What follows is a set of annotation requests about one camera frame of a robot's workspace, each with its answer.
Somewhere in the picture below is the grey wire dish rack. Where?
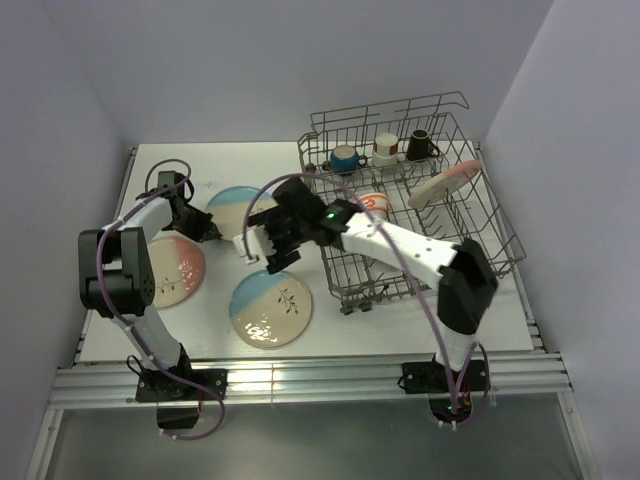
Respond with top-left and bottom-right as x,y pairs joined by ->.
298,91 -> 527,314

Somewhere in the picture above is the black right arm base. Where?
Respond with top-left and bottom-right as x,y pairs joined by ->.
397,356 -> 491,425

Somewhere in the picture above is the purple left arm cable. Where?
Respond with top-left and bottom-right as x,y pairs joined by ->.
96,158 -> 226,443

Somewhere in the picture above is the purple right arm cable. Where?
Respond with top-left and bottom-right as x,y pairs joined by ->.
242,172 -> 491,426

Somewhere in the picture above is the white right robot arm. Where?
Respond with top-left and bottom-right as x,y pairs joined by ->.
233,174 -> 498,390

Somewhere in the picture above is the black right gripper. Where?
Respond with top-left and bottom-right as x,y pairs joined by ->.
247,205 -> 311,274

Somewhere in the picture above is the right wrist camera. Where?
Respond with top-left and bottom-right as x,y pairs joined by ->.
233,226 -> 275,264

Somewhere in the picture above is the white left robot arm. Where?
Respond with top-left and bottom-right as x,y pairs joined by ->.
78,171 -> 222,399

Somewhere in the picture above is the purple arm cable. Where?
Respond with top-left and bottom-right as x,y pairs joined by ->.
242,172 -> 491,426
96,158 -> 226,443

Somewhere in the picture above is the grey brown tumbler cup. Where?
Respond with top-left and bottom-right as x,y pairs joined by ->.
372,132 -> 399,168

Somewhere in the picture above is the brown ceramic mug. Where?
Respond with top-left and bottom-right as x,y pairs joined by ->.
405,129 -> 442,162

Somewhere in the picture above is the aluminium mounting rail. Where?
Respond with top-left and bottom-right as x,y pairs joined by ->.
46,350 -> 573,410

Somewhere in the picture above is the pink cream plate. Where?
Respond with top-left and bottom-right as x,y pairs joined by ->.
148,236 -> 206,309
407,159 -> 481,209

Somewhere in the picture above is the blue cream plate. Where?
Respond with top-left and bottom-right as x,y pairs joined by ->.
228,270 -> 313,349
206,186 -> 259,241

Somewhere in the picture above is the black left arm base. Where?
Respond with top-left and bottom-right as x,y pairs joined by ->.
128,356 -> 228,440

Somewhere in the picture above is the dark blue mug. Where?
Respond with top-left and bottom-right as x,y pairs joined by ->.
329,144 -> 368,177

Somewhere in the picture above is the orange patterned small bowl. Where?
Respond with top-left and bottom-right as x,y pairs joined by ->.
356,191 -> 391,220

